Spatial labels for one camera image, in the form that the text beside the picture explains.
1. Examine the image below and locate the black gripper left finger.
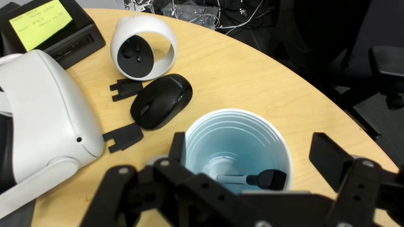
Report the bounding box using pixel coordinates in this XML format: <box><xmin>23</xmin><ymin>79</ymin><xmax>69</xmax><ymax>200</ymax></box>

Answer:
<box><xmin>154</xmin><ymin>133</ymin><xmax>236</xmax><ymax>211</ymax></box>

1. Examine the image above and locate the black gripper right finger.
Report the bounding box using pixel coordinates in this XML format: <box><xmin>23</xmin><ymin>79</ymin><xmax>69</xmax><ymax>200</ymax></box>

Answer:
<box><xmin>309</xmin><ymin>133</ymin><xmax>404</xmax><ymax>211</ymax></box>

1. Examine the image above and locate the blue plastic cup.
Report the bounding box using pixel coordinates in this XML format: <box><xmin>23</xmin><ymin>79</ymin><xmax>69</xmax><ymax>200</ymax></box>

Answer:
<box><xmin>181</xmin><ymin>109</ymin><xmax>291</xmax><ymax>195</ymax></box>

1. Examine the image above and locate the black and white marker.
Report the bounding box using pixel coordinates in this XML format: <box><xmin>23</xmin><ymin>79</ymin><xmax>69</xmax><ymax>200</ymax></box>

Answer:
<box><xmin>217</xmin><ymin>170</ymin><xmax>286</xmax><ymax>191</ymax></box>

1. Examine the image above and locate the black computer mouse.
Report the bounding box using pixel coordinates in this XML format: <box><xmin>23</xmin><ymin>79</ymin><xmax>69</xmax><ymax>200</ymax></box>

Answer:
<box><xmin>130</xmin><ymin>75</ymin><xmax>193</xmax><ymax>131</ymax></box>

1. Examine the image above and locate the black office chair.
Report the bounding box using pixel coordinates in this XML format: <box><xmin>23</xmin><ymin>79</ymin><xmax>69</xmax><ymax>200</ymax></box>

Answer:
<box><xmin>212</xmin><ymin>0</ymin><xmax>404</xmax><ymax>143</ymax></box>

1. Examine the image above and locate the white VR controller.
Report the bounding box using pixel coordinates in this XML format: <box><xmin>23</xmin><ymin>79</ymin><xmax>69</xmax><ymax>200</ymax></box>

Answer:
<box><xmin>109</xmin><ymin>16</ymin><xmax>178</xmax><ymax>81</ymax></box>

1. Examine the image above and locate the white VR headset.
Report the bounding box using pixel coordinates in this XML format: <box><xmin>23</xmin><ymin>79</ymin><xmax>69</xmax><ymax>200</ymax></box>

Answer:
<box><xmin>0</xmin><ymin>50</ymin><xmax>104</xmax><ymax>219</ymax></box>

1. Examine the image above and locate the black laptop with yellow note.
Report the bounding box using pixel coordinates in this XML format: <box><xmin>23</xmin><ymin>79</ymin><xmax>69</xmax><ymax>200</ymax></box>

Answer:
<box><xmin>0</xmin><ymin>0</ymin><xmax>104</xmax><ymax>69</ymax></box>

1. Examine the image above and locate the black plastic bracket piece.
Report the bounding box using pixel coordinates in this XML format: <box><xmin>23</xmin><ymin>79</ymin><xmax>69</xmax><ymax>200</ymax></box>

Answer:
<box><xmin>109</xmin><ymin>80</ymin><xmax>142</xmax><ymax>102</ymax></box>
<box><xmin>102</xmin><ymin>124</ymin><xmax>143</xmax><ymax>153</ymax></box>

